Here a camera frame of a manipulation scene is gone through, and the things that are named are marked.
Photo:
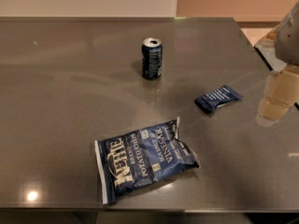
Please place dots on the blue rxbar blueberry wrapper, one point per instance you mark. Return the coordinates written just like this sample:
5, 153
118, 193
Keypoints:
211, 101

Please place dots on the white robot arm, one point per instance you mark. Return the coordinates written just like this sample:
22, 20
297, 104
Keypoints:
287, 38

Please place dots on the blue Kettle chip bag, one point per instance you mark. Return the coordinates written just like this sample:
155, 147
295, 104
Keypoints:
140, 158

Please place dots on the dark blue soda can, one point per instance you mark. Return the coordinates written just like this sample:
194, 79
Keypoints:
152, 51

